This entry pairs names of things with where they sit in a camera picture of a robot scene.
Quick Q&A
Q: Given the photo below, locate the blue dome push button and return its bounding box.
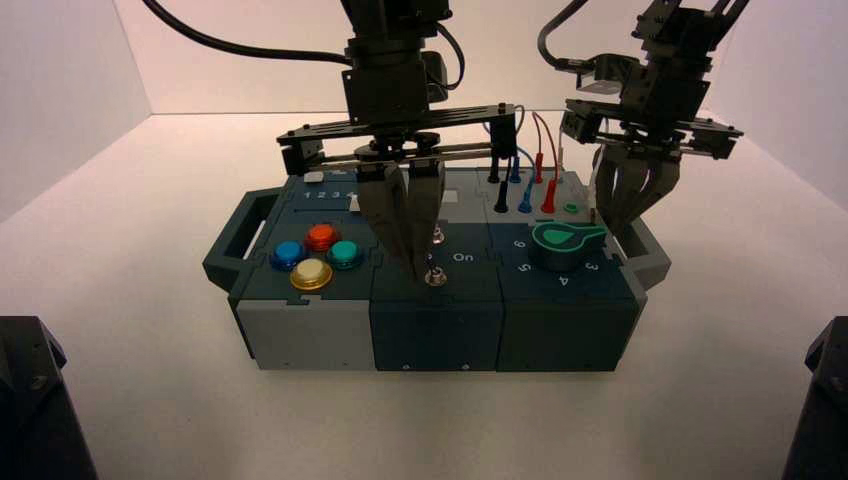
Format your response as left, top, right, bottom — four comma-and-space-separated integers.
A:
270, 240, 309, 272

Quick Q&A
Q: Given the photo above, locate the black patch cable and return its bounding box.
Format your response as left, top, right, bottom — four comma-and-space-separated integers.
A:
486, 129, 511, 215

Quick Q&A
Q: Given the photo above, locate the thin black camera cable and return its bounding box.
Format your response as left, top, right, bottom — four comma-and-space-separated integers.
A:
435, 22, 466, 92

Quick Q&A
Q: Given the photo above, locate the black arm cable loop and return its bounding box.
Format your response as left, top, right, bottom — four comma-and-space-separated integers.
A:
537, 0, 592, 72

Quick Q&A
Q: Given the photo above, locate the yellow dome push button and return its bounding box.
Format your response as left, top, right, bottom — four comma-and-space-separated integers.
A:
290, 258, 335, 292

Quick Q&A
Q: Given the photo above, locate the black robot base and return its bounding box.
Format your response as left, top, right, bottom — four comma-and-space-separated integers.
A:
780, 315, 848, 480
0, 315, 100, 480

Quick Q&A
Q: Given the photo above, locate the white patch cable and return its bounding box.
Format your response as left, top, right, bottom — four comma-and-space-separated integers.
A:
557, 124, 596, 215

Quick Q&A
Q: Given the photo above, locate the teal dome push button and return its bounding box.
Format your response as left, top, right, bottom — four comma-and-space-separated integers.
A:
326, 240, 365, 272

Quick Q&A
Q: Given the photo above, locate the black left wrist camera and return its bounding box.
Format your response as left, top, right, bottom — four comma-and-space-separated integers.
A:
423, 50, 454, 105

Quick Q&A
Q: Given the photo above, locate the red patch cable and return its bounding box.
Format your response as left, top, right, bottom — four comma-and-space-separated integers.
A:
531, 110, 562, 215

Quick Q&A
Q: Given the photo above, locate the modular task board box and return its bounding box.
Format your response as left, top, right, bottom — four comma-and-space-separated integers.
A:
202, 168, 672, 373

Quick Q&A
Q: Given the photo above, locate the green rotary knob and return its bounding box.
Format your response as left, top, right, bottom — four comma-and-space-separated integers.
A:
531, 221, 609, 272

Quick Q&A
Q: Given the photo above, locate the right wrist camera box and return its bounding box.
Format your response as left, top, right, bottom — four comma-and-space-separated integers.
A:
574, 54, 641, 96

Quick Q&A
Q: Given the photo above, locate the blue patch cable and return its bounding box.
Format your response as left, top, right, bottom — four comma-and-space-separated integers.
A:
482, 104, 539, 215

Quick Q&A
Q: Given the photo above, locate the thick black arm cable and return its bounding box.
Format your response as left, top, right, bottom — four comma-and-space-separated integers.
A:
141, 0, 354, 66

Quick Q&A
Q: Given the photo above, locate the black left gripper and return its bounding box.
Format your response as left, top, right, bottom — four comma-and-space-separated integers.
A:
276, 54, 519, 284

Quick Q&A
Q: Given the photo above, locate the red dome push button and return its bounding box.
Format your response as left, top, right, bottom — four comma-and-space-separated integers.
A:
304, 223, 342, 254

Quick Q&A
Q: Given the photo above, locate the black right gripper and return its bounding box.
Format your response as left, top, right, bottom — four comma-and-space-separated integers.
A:
562, 58, 745, 234

